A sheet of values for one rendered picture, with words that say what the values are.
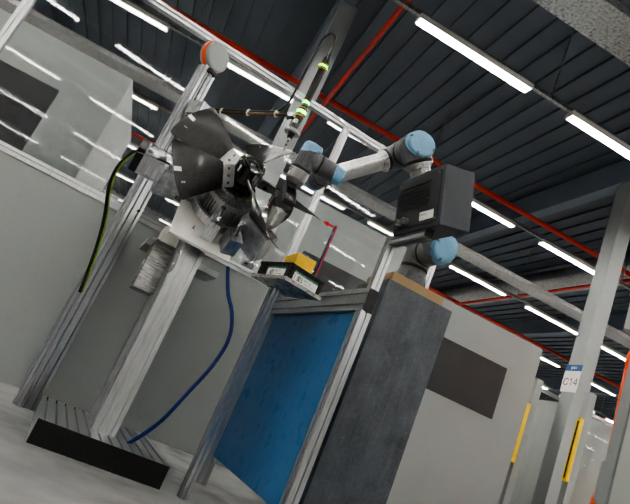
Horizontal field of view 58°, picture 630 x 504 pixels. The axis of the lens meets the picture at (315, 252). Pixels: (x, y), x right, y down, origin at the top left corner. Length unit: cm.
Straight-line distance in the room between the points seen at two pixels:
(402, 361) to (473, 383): 399
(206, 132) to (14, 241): 104
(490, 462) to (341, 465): 430
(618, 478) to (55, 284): 260
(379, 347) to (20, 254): 167
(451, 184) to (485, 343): 460
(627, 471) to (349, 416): 126
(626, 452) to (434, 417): 330
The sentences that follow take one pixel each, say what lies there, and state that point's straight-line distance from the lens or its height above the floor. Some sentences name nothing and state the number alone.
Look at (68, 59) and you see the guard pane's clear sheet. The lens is 316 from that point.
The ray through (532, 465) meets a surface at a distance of 862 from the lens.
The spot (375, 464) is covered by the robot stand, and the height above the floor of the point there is 36.
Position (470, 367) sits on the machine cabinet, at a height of 156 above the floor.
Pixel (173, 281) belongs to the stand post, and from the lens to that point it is 230.
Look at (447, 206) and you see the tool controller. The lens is 172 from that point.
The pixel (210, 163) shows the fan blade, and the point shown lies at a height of 112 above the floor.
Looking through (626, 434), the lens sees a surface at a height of 88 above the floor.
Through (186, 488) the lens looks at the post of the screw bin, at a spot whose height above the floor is 4.
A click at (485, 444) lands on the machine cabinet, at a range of 630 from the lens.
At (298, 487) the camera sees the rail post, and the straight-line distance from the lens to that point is 183.
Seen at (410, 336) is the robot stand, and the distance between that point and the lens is 222.
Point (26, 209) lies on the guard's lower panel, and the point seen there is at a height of 77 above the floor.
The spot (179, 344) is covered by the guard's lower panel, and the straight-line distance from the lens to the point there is 293.
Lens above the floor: 38
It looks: 16 degrees up
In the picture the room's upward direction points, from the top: 23 degrees clockwise
